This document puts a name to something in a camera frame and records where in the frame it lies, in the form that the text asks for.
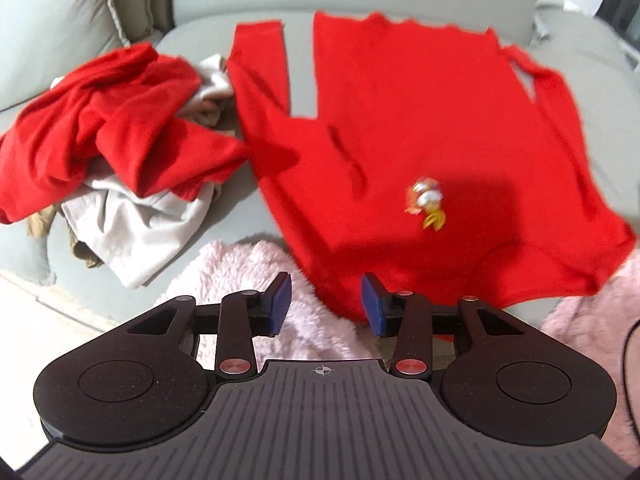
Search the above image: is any red sweater with duck logo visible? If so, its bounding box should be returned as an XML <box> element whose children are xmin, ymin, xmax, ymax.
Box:
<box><xmin>228</xmin><ymin>12</ymin><xmax>637</xmax><ymax>323</ymax></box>

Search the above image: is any white garment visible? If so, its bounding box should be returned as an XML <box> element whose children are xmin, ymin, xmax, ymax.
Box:
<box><xmin>29</xmin><ymin>54</ymin><xmax>233</xmax><ymax>288</ymax></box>

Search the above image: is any pink fluffy rug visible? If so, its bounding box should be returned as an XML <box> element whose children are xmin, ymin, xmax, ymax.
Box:
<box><xmin>156</xmin><ymin>240</ymin><xmax>639</xmax><ymax>466</ymax></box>

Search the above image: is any crumpled red garment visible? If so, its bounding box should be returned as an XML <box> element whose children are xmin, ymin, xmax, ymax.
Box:
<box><xmin>1</xmin><ymin>44</ymin><xmax>248</xmax><ymax>224</ymax></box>

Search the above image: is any tan garment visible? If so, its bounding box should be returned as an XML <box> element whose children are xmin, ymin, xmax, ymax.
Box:
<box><xmin>26</xmin><ymin>204</ymin><xmax>103</xmax><ymax>269</ymax></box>

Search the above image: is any grey fabric sofa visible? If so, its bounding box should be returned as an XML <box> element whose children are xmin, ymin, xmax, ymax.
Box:
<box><xmin>114</xmin><ymin>0</ymin><xmax>639</xmax><ymax>223</ymax></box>

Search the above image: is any grey sofa back cushion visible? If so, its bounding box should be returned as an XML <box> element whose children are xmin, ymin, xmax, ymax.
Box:
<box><xmin>1</xmin><ymin>0</ymin><xmax>129</xmax><ymax>110</ymax></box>

